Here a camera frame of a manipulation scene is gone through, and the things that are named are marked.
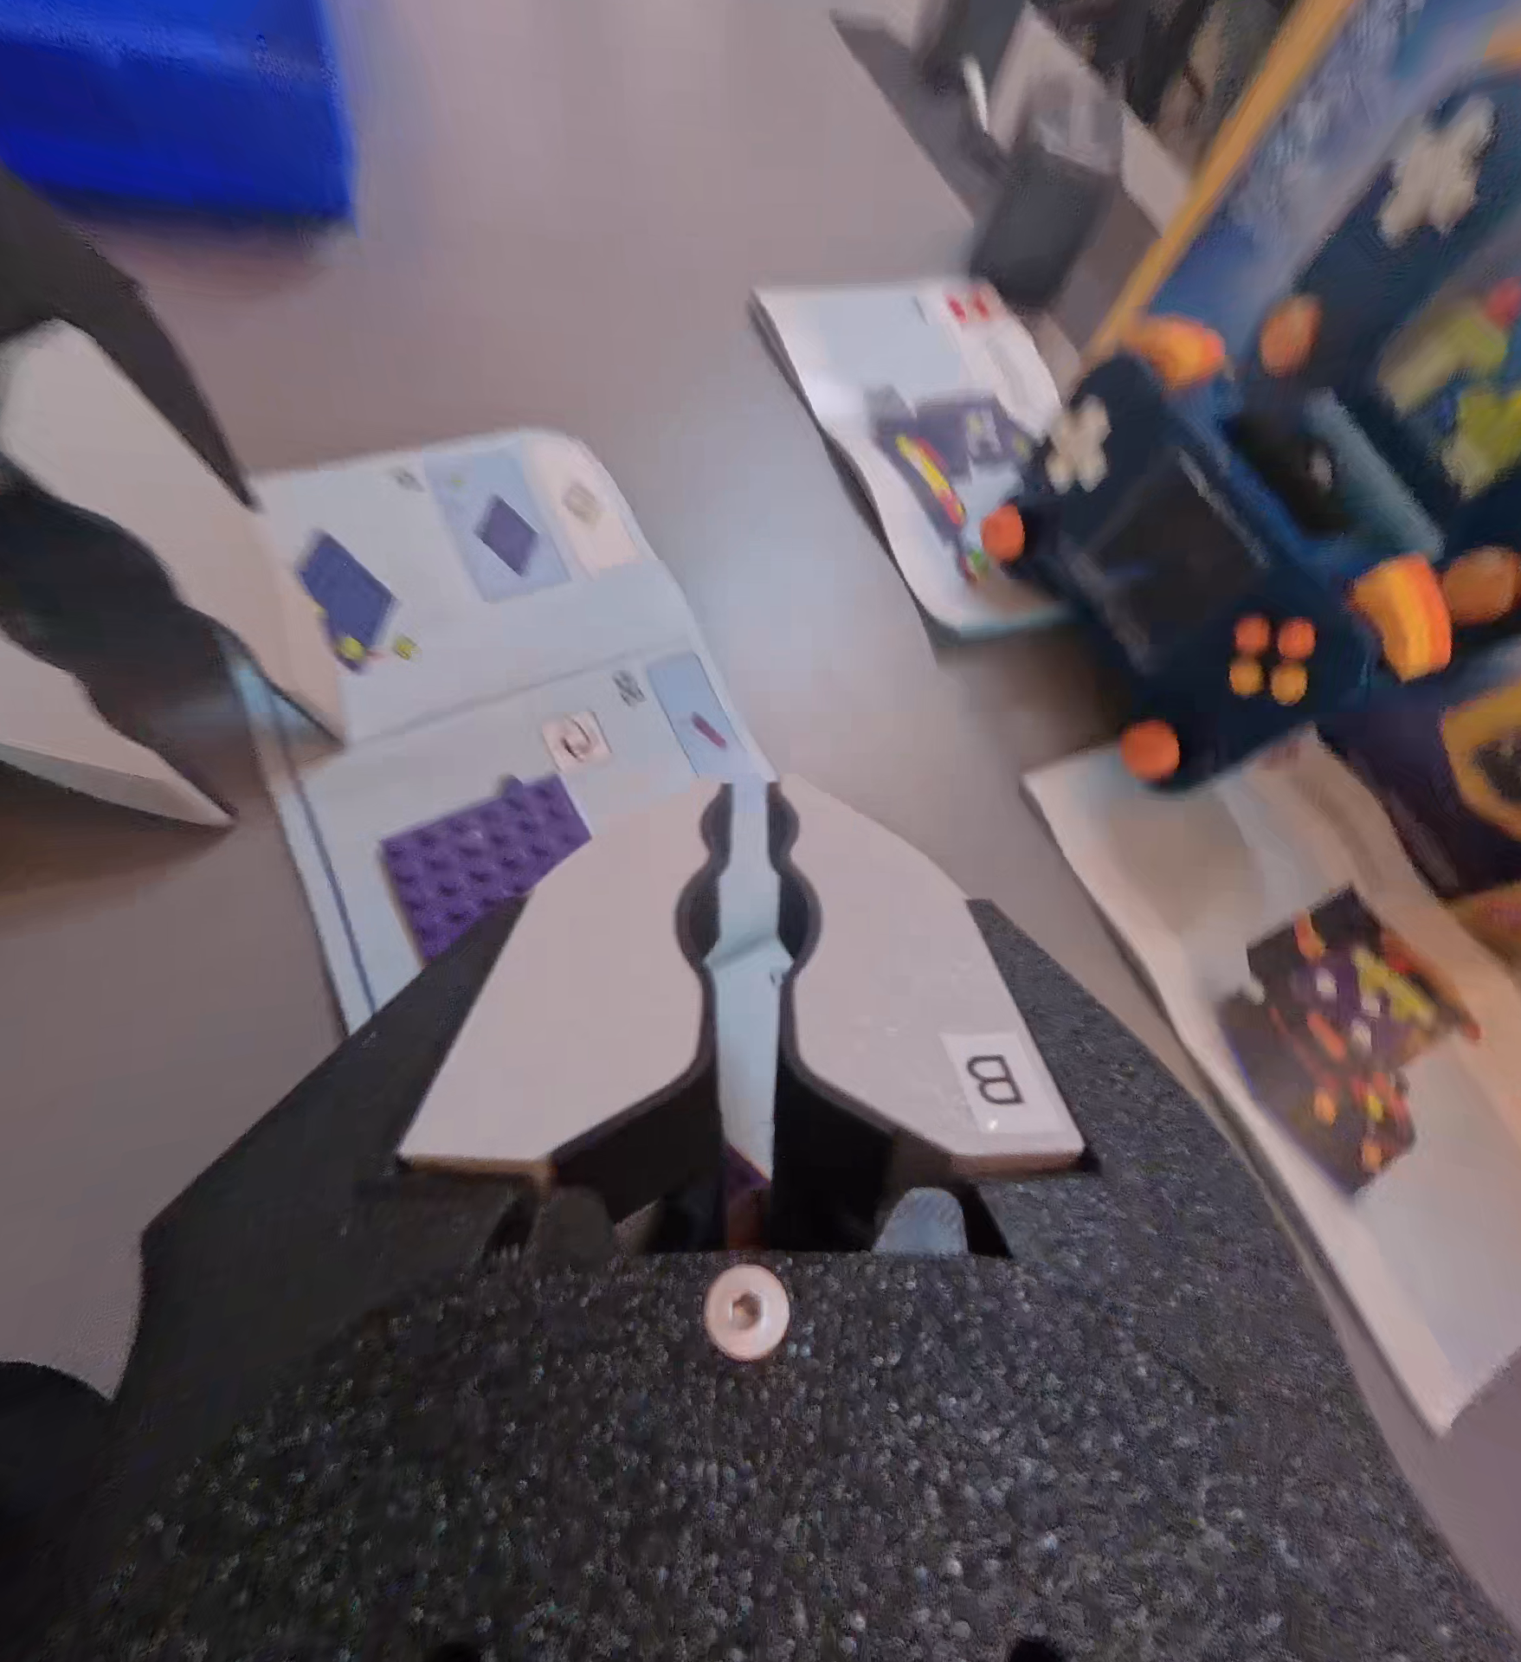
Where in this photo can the open pale blue instruction booklet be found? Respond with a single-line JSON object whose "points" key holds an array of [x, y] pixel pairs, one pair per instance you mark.
{"points": [[476, 721]]}

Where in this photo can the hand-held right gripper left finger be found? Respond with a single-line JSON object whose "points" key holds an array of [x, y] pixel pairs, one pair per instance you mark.
{"points": [[579, 1012]]}

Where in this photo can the yellow and blue toy box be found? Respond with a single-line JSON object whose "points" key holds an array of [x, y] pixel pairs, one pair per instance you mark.
{"points": [[1422, 284]]}

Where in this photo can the blue plastic bin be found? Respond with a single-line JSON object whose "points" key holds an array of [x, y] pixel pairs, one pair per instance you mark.
{"points": [[125, 90]]}

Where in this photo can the white instruction booklet dark picture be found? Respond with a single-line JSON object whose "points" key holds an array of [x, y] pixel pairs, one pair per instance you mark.
{"points": [[1422, 1232]]}

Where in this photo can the purple studded brick plate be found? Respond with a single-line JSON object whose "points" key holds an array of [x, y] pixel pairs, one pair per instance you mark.
{"points": [[476, 869]]}

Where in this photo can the dark blue brick game console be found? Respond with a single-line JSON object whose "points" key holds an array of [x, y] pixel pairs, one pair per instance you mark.
{"points": [[1164, 558]]}

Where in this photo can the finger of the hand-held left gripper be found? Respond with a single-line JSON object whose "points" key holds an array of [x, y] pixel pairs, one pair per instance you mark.
{"points": [[46, 726], [163, 492]]}

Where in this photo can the closed pale instruction booklet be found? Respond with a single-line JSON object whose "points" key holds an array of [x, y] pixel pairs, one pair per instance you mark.
{"points": [[865, 377]]}

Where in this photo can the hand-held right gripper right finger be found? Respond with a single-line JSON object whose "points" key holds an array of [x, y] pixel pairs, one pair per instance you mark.
{"points": [[916, 1012]]}

